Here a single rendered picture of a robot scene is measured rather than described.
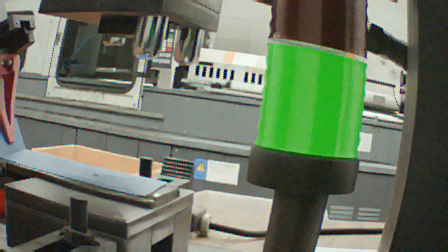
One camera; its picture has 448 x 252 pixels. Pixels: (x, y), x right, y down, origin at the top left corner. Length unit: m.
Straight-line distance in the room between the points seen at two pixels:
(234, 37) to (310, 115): 6.87
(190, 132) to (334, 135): 4.88
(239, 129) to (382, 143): 0.93
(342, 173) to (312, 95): 0.03
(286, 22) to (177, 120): 4.90
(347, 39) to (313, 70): 0.02
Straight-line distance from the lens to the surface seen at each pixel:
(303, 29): 0.27
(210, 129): 5.12
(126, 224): 0.46
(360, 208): 5.02
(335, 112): 0.27
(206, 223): 0.91
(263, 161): 0.27
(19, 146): 0.64
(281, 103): 0.27
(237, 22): 7.14
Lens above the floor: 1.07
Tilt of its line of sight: 3 degrees down
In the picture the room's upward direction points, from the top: 8 degrees clockwise
